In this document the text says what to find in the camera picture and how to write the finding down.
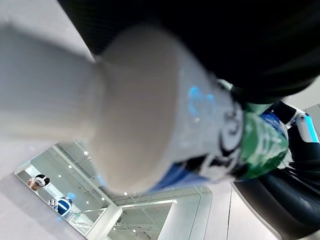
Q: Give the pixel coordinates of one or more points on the robot body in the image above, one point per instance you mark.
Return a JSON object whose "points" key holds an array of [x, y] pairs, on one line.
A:
{"points": [[295, 190]]}

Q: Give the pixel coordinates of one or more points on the wall mirror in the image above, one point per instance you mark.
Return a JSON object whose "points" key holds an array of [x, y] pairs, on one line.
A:
{"points": [[140, 215]]}

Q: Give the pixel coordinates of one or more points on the person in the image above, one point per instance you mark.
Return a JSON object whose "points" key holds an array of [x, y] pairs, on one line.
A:
{"points": [[39, 182]]}

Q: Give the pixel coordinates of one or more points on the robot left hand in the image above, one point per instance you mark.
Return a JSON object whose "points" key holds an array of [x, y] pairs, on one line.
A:
{"points": [[225, 37]]}

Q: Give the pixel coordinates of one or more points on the white green toothpaste tube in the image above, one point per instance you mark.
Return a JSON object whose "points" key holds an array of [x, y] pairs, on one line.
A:
{"points": [[140, 107]]}

